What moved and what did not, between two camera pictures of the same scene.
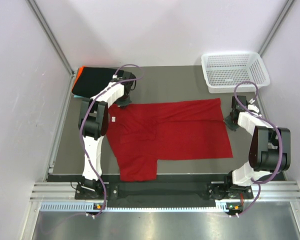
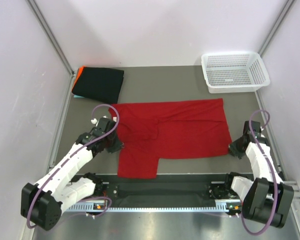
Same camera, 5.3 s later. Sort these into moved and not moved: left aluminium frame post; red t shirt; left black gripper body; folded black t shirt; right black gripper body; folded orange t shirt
Moved: right black gripper body; left black gripper body
Not moved: left aluminium frame post; red t shirt; folded orange t shirt; folded black t shirt
